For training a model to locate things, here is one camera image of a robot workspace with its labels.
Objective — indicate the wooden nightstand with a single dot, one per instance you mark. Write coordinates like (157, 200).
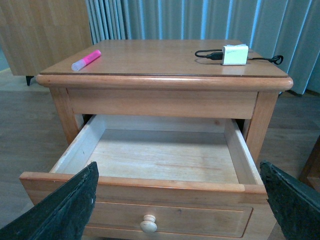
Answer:
(164, 78)

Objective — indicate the white charger box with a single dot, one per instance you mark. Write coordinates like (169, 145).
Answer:
(235, 55)

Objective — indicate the large wooden cabinet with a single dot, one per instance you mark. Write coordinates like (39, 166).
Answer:
(36, 34)

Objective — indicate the pink marker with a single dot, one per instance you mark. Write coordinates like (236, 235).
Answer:
(80, 64)

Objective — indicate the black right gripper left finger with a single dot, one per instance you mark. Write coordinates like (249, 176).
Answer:
(62, 215)

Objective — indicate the wooden drawer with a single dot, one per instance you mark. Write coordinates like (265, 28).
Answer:
(164, 178)

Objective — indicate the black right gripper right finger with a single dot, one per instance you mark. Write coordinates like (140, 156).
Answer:
(295, 206)

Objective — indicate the dark wooden furniture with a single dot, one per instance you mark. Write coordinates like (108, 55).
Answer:
(310, 174)

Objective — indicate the grey pleated curtain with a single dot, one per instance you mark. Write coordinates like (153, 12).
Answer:
(290, 28)

